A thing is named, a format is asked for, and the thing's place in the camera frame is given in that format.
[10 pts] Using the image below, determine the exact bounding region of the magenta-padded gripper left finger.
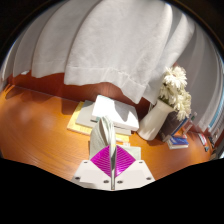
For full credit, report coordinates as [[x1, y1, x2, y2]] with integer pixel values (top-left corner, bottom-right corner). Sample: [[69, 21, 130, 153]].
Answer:
[[70, 145, 113, 190]]

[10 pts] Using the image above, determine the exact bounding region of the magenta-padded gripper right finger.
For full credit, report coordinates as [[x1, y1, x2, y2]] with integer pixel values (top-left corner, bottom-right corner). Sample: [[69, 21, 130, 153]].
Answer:
[[114, 145, 156, 191]]

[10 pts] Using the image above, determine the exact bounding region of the pale green towel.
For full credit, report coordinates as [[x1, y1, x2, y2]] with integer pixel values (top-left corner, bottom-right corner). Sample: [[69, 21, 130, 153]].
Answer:
[[88, 115, 142, 191]]

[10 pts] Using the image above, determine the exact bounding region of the yellow flat book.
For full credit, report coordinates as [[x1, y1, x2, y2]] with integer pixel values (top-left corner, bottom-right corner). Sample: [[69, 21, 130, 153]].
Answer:
[[66, 101, 131, 144]]

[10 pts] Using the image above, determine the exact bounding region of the blue flat book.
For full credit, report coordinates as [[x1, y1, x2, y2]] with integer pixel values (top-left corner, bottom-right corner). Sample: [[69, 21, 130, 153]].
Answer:
[[166, 134, 190, 150]]

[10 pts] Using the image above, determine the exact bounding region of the white ceramic vase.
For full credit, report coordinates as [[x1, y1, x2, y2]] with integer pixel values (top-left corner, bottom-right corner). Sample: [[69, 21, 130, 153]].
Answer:
[[136, 98, 175, 142]]

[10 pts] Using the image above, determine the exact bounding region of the dark upright book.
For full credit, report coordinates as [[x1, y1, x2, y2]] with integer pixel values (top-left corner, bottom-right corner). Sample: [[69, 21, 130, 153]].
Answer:
[[159, 111, 184, 143]]

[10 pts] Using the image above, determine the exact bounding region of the grey flat book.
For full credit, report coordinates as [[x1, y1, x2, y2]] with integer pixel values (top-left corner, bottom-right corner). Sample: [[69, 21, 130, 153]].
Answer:
[[75, 99, 133, 137]]

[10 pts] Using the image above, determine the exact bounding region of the white flat book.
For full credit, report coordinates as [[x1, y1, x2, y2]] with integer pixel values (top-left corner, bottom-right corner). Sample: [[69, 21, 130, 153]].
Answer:
[[90, 94, 140, 132]]

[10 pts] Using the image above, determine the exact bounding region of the blue upright book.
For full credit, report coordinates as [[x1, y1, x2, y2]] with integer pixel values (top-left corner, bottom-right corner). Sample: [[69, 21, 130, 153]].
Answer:
[[171, 116, 191, 137]]

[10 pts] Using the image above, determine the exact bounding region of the white flower bouquet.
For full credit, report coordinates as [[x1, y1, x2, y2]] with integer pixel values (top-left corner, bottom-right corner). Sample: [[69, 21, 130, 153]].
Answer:
[[158, 65, 193, 122]]

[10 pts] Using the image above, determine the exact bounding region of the white curtain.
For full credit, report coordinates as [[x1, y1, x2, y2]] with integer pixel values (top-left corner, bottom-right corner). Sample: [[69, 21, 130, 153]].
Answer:
[[0, 0, 224, 134]]

